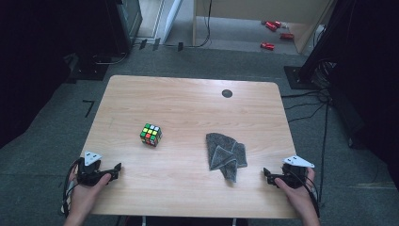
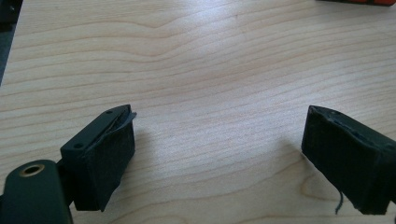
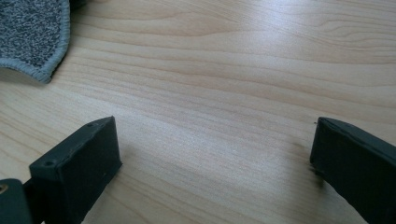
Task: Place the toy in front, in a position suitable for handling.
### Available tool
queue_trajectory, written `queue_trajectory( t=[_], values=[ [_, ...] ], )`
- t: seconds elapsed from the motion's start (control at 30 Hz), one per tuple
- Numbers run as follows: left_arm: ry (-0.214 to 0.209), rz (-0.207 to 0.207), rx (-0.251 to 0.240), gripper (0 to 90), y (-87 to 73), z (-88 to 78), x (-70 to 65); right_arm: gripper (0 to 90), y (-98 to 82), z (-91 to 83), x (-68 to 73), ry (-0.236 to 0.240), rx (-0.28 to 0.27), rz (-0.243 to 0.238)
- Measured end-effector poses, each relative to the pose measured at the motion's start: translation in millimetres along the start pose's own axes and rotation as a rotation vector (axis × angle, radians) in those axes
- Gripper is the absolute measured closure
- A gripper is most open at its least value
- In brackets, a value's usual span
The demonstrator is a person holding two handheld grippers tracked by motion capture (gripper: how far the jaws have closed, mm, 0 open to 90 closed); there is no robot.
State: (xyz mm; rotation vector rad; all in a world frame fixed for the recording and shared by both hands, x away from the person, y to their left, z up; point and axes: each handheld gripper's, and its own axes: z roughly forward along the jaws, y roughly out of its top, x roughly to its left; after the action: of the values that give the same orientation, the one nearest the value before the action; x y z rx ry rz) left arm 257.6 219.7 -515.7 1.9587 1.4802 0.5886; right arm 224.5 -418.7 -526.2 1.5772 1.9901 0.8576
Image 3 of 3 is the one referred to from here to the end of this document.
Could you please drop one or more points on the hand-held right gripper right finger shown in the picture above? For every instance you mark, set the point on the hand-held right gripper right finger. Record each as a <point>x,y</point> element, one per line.
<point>358,168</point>

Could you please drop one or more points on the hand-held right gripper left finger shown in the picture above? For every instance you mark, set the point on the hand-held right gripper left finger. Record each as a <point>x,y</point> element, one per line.
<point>74,174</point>

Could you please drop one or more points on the grey cloth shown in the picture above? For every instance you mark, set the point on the grey cloth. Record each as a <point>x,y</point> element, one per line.
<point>29,34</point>

